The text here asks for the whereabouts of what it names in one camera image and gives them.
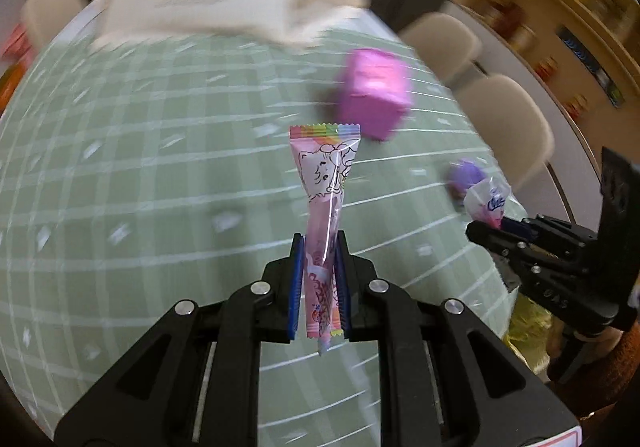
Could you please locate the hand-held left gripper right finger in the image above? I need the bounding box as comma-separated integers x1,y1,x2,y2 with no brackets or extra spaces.
332,229,581,447

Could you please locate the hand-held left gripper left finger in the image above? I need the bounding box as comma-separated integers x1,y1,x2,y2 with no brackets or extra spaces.
54,233,307,447

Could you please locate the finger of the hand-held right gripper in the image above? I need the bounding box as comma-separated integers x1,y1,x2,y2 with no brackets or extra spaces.
465,221,591,293
500,214,598,268

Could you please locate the white candy wrapper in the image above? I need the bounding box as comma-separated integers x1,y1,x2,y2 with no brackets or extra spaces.
462,178,513,230

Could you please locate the waste bin with yellow liner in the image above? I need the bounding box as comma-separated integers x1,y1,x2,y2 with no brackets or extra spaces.
502,299,556,375

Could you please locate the long pink candy wrapper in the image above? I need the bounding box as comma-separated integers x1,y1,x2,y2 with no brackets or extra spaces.
289,123,362,359

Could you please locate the person's right forearm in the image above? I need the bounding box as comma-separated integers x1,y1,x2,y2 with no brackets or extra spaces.
545,312,640,423

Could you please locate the purple plastic toy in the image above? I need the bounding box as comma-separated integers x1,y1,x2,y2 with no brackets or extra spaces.
446,159,488,200

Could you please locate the red seated figurine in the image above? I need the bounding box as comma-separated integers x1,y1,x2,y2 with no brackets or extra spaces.
565,94,590,120
535,56,560,80

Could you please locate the green checked tablecloth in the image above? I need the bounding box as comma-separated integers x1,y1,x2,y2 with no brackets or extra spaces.
0,12,531,447

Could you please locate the pink toy box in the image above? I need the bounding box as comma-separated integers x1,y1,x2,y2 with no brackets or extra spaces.
334,48,415,142

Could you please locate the orange blurred object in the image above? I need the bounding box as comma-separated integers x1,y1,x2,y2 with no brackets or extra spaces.
0,64,26,110

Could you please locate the pink cloth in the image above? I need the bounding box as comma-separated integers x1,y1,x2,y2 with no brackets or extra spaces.
2,24,33,65

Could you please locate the wooden wall shelf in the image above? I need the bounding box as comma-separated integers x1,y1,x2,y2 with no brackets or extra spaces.
450,0,640,178

